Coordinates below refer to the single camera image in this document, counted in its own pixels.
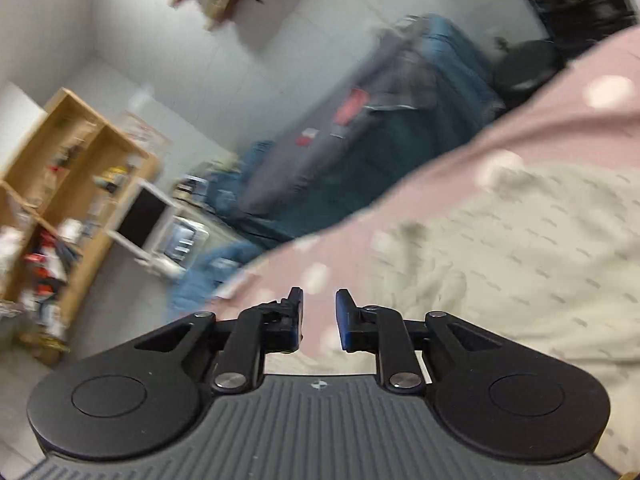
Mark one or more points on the white black-dotted garment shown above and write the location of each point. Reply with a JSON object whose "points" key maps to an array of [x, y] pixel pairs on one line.
{"points": [[525, 260]]}

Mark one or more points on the blue crumpled cloth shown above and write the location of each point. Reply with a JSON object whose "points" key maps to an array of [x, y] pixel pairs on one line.
{"points": [[215, 270], [240, 175]]}

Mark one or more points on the wooden shelf unit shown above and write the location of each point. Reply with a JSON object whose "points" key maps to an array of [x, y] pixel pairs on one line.
{"points": [[100, 160]]}

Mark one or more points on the grey towel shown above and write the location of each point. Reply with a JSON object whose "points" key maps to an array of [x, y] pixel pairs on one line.
{"points": [[407, 75]]}

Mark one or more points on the white machine with screen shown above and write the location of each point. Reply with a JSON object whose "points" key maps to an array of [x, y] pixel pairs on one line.
{"points": [[150, 225]]}

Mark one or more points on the black round stool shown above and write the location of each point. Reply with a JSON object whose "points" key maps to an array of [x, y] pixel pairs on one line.
{"points": [[525, 65]]}

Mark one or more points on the red cloth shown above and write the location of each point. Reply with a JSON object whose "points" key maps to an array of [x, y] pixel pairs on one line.
{"points": [[350, 106]]}

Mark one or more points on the pink spotted bedsheet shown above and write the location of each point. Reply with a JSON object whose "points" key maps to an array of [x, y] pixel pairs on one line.
{"points": [[550, 130]]}

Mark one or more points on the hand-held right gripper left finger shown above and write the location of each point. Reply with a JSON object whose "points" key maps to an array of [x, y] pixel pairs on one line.
{"points": [[298, 320]]}

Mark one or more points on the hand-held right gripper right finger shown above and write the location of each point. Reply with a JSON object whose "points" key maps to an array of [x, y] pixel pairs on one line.
{"points": [[343, 320]]}

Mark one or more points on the small red white item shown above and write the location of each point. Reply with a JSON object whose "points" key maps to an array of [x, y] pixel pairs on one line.
{"points": [[307, 137]]}

